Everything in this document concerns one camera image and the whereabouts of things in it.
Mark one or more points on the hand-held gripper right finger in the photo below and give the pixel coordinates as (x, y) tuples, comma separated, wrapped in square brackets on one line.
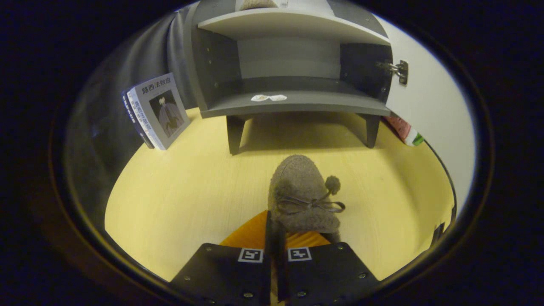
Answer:
[(281, 263)]

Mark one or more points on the grey cover book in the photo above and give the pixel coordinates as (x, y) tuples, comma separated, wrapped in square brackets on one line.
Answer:
[(163, 112)]

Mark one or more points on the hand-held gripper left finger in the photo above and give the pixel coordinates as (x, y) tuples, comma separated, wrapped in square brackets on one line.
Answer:
[(268, 263)]

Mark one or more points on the white shoe cabinet door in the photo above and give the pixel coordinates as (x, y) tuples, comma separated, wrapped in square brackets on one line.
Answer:
[(437, 127)]

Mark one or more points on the grey shoe cabinet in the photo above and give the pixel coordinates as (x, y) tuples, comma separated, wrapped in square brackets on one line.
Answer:
[(293, 102)]

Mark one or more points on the brown fuzzy shoe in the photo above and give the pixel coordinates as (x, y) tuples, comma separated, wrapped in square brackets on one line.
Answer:
[(297, 182), (257, 4)]

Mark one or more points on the black backdrop cloth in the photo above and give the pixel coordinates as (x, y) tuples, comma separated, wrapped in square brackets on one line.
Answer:
[(110, 85)]

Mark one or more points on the watermelon slice toy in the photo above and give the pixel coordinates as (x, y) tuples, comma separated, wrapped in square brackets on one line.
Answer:
[(403, 131)]

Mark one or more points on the metal door hinge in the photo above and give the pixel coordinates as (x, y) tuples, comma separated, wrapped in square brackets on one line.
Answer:
[(398, 70)]

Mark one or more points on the blue spine book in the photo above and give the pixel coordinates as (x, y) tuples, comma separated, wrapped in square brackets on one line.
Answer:
[(134, 117)]

